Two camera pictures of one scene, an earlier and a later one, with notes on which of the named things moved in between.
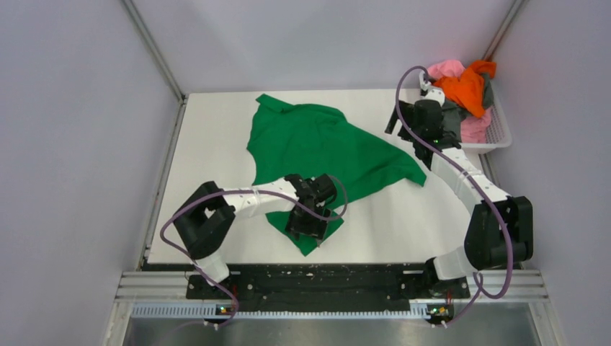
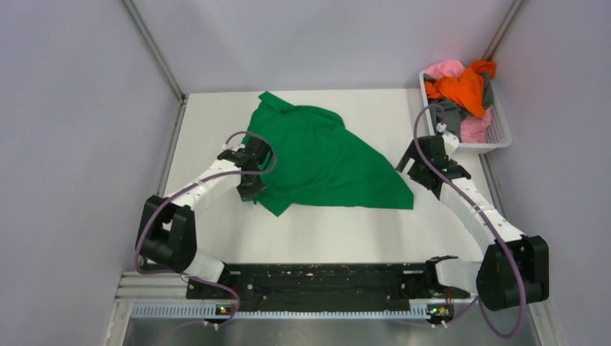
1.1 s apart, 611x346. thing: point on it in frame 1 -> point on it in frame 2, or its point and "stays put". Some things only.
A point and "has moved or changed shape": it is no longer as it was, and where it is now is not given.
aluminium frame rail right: x=515 y=8 stays put
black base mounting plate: x=326 y=284 stays put
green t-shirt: x=315 y=143 has moved or changed shape
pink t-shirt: x=475 y=127 stays put
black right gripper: x=407 y=110 -> x=412 y=152
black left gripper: x=315 y=229 -> x=252 y=192
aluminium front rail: x=161 y=286 stays put
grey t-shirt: x=452 y=115 stays put
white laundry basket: x=499 y=135 stays put
